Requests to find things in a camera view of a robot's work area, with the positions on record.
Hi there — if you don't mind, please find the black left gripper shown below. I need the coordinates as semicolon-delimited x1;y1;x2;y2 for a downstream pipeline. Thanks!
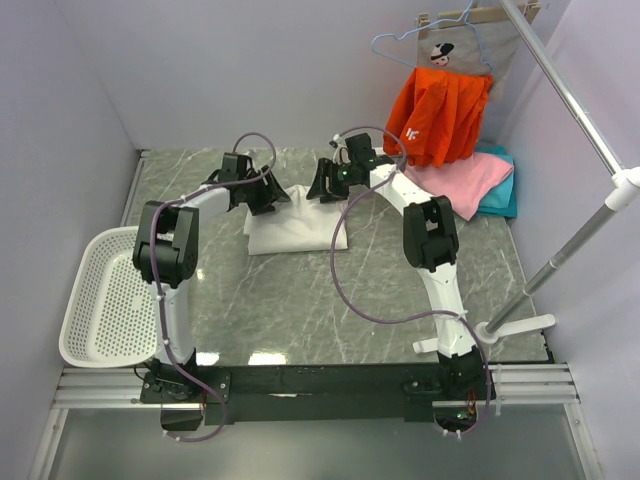
239;166;291;216

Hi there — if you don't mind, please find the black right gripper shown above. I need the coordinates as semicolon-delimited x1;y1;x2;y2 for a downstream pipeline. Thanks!
306;158;357;204

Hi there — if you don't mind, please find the white t-shirt with red print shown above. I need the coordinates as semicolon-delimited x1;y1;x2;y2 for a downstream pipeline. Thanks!
243;185;347;256

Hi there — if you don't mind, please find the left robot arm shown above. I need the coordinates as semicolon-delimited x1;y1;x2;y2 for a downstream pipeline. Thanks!
132;152;290;366

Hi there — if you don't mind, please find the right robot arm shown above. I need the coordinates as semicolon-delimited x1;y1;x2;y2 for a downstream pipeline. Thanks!
307;133;485;361

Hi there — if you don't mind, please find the orange t-shirt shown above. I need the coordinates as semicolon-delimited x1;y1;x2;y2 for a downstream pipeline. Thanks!
383;67;493;168

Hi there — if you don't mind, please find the pink folded t-shirt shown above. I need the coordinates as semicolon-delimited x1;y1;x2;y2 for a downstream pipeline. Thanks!
405;152;515;221

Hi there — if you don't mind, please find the teal folded t-shirt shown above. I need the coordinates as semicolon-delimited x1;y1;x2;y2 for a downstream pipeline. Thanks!
475;142;518;219

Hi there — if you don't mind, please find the white perforated laundry basket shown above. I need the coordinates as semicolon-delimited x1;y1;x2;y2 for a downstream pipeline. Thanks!
59;226;157;369

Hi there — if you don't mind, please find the beige canvas tote bag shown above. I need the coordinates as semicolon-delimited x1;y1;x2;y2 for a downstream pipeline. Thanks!
417;6;520;101

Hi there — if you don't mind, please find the black base beam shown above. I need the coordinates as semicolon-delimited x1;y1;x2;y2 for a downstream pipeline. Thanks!
140;360;496;431

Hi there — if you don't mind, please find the light blue clothes hanger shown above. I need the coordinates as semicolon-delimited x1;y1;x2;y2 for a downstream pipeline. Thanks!
370;0;494;76

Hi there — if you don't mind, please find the metal clothes rack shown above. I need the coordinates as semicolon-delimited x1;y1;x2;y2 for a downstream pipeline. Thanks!
366;0;640;357

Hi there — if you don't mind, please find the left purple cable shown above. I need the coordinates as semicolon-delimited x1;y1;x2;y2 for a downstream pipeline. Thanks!
149;131;278;443

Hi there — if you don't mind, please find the purple cable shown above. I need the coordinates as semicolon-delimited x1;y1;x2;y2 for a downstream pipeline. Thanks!
329;124;492;437
149;131;278;443

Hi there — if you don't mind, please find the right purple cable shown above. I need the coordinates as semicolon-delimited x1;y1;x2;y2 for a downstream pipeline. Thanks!
329;124;492;437

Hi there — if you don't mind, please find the aluminium frame rail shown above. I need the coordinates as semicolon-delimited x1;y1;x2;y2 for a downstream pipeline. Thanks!
29;362;603;479

